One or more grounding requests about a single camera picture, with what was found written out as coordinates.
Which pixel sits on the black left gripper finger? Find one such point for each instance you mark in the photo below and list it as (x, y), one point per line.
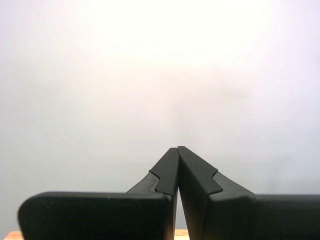
(250, 217)
(95, 215)

